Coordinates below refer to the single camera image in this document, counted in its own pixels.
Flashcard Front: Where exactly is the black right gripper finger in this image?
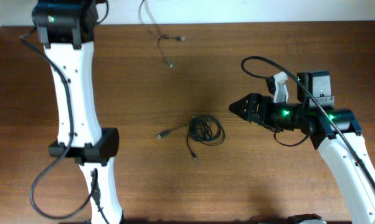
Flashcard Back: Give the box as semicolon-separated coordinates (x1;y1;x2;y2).
230;109;256;123
229;93;254;111

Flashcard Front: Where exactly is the black USB cable bundle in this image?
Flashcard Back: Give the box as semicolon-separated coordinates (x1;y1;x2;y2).
156;114;226;161

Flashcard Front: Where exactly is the thin black separated cable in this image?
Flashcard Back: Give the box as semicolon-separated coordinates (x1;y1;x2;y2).
138;0;186;68

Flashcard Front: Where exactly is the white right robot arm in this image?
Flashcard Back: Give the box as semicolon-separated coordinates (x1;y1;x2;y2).
229;70;375;223

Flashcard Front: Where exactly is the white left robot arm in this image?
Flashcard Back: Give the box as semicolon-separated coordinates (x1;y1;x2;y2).
32;1;123;223

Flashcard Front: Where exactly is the black base at table edge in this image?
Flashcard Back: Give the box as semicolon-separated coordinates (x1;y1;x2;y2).
287;213;326;224

